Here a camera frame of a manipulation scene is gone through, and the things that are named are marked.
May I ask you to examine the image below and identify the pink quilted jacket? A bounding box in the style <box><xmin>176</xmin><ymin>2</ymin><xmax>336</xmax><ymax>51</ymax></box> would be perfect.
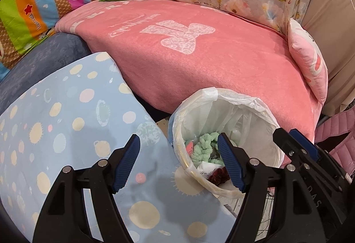
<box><xmin>315</xmin><ymin>108</ymin><xmax>355</xmax><ymax>177</ymax></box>

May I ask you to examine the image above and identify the dark red scrunchie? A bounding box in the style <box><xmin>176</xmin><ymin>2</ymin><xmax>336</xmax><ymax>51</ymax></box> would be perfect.
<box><xmin>208</xmin><ymin>167</ymin><xmax>232</xmax><ymax>185</ymax></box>

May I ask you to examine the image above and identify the blue-grey cushion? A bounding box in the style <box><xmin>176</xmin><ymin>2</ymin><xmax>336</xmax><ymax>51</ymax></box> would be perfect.
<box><xmin>0</xmin><ymin>32</ymin><xmax>92</xmax><ymax>110</ymax></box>

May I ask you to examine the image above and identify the light blue dotted cloth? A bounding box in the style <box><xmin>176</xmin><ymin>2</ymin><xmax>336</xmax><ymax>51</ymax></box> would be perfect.
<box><xmin>0</xmin><ymin>52</ymin><xmax>239</xmax><ymax>243</ymax></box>

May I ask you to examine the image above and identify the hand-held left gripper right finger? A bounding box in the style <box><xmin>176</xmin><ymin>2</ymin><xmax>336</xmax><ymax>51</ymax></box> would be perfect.
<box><xmin>217</xmin><ymin>133</ymin><xmax>326</xmax><ymax>243</ymax></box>

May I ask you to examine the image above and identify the pink and white pillow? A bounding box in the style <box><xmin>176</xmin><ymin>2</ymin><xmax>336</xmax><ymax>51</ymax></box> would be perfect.
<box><xmin>287</xmin><ymin>18</ymin><xmax>329</xmax><ymax>106</ymax></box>

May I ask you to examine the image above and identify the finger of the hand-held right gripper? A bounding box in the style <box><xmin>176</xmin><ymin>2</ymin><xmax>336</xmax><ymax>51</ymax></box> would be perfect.
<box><xmin>290</xmin><ymin>129</ymin><xmax>349</xmax><ymax>179</ymax></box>
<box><xmin>273</xmin><ymin>128</ymin><xmax>348</xmax><ymax>191</ymax></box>

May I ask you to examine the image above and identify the colourful monkey print pillow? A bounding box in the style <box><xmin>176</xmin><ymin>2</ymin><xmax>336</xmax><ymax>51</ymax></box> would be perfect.
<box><xmin>0</xmin><ymin>0</ymin><xmax>110</xmax><ymax>81</ymax></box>

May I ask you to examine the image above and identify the trash bin with white liner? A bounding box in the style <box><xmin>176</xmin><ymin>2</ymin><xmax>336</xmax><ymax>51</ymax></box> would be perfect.
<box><xmin>168</xmin><ymin>87</ymin><xmax>286</xmax><ymax>200</ymax></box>

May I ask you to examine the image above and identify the beige fabric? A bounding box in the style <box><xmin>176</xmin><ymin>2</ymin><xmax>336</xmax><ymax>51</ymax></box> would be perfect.
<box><xmin>301</xmin><ymin>0</ymin><xmax>355</xmax><ymax>116</ymax></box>

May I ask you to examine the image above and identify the green fluffy yarn bundle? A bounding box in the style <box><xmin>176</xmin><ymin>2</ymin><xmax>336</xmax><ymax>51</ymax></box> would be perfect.
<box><xmin>193</xmin><ymin>132</ymin><xmax>239</xmax><ymax>166</ymax></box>

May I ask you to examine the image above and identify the white paper card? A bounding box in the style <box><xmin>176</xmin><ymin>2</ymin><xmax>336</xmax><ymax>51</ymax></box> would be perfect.
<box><xmin>197</xmin><ymin>161</ymin><xmax>224</xmax><ymax>178</ymax></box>

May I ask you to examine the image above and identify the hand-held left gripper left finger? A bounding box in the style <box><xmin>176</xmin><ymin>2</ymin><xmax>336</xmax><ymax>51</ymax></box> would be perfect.
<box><xmin>33</xmin><ymin>133</ymin><xmax>141</xmax><ymax>243</ymax></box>

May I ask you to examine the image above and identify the pink blanket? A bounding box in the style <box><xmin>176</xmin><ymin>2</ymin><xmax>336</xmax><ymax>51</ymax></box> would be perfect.
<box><xmin>55</xmin><ymin>0</ymin><xmax>328</xmax><ymax>155</ymax></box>

